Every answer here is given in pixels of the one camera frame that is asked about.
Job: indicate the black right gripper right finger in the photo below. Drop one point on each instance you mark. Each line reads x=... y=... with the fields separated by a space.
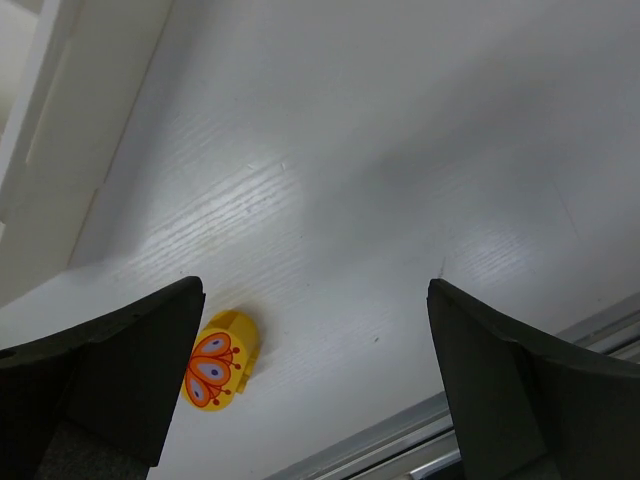
x=526 y=404

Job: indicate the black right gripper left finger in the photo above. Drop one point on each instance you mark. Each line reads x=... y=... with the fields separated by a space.
x=96 y=401

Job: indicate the yellow butterfly lego block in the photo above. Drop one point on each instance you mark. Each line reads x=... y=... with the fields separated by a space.
x=223 y=358

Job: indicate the aluminium table edge rail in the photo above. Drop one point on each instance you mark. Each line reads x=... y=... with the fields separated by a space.
x=419 y=441

